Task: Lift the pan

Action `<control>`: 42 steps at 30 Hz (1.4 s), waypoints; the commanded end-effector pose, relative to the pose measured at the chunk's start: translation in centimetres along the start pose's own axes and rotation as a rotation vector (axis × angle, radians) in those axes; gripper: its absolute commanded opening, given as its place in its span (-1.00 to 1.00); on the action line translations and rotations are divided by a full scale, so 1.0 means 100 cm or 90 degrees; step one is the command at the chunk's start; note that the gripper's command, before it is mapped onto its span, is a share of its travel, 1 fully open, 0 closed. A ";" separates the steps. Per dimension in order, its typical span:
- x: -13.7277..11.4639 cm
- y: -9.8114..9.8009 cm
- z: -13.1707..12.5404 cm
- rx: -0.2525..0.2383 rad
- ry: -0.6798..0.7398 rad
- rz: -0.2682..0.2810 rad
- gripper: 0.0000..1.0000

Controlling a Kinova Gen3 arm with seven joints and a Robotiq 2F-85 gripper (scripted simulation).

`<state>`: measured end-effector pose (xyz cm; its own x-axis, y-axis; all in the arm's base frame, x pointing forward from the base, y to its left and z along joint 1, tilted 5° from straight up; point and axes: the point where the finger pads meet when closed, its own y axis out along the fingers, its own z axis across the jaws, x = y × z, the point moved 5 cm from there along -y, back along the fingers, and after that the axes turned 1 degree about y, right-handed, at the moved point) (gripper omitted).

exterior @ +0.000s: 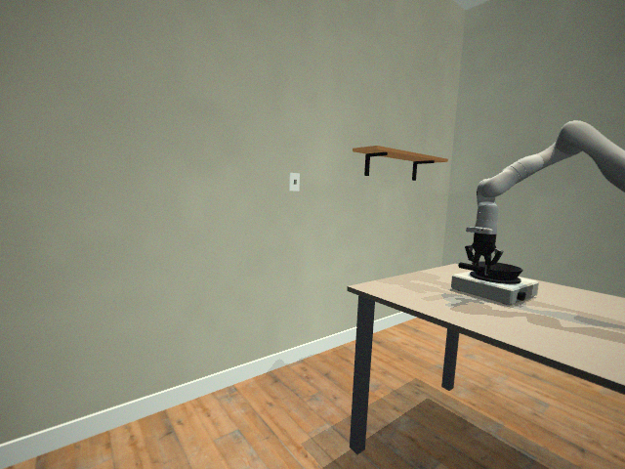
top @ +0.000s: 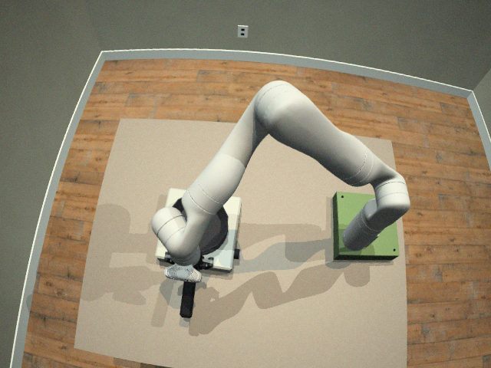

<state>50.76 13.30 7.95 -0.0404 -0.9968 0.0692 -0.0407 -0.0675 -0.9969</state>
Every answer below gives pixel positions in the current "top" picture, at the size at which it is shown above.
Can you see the black frying pan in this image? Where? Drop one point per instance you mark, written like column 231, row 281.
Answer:
column 212, row 236

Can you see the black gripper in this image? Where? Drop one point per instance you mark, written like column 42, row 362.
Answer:
column 204, row 263

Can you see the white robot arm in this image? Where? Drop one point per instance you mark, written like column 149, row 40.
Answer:
column 290, row 117

